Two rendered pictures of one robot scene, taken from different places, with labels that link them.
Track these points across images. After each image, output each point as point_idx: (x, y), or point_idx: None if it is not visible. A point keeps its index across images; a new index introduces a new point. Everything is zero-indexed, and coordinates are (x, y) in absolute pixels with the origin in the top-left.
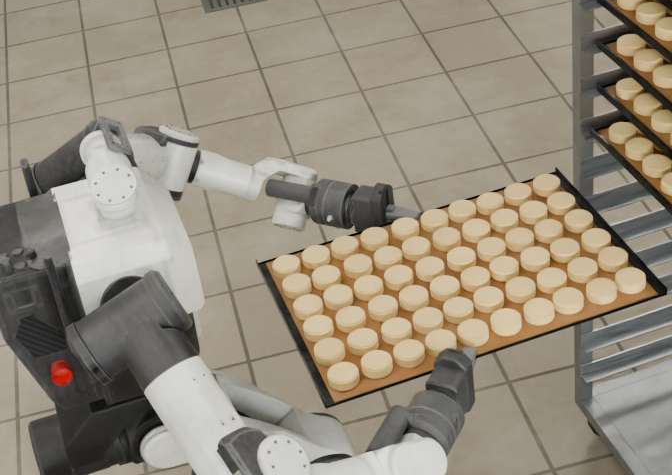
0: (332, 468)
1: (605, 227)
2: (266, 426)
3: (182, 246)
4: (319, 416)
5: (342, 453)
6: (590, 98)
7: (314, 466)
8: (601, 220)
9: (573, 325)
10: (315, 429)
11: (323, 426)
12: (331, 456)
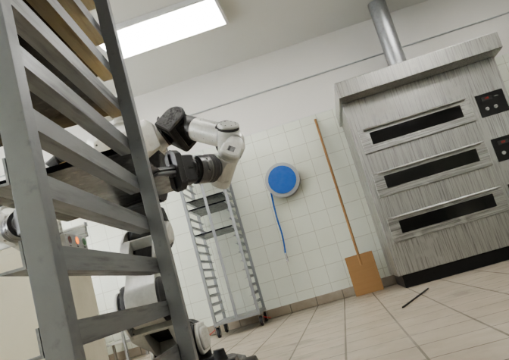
0: (6, 211)
1: (52, 171)
2: (125, 252)
3: (92, 139)
4: (153, 277)
5: (124, 289)
6: (102, 80)
7: (10, 208)
8: (57, 167)
9: (4, 205)
10: (140, 277)
11: (144, 280)
12: (123, 286)
